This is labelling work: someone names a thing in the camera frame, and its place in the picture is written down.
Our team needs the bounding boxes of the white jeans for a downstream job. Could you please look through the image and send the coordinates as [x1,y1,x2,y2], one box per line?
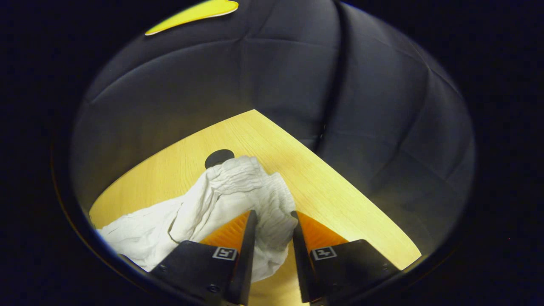
[97,156,298,283]

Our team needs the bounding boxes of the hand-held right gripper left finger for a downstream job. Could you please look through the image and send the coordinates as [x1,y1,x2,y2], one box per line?
[149,210,258,306]

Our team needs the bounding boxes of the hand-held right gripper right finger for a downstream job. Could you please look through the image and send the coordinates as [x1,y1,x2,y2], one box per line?
[291,210,401,303]

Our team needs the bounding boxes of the black table cable grommet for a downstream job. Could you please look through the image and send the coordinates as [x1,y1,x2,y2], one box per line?
[204,149,235,170]

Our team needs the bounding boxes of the black backdrop cloth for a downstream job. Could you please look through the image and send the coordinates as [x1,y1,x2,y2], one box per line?
[70,0,476,260]

